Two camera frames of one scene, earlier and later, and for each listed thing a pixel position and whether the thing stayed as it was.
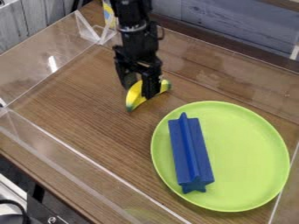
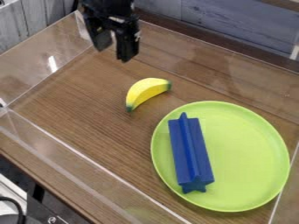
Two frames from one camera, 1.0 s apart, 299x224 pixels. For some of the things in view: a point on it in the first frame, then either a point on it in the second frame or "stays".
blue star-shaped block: x=194 y=172 stays
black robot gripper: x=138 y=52 to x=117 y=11
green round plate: x=248 y=151 stays
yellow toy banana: x=135 y=98 stays
